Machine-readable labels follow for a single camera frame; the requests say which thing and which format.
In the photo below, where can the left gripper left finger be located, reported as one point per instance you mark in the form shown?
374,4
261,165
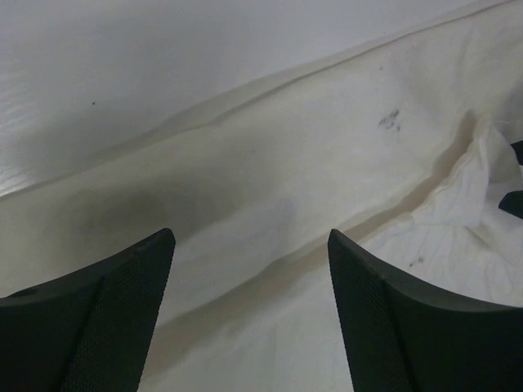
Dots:
89,330

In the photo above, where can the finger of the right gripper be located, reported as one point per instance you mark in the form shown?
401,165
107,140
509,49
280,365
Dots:
512,203
518,149

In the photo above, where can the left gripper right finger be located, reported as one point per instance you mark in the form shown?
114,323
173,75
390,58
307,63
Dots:
403,334

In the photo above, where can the white t shirt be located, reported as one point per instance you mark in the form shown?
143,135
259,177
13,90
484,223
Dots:
251,129

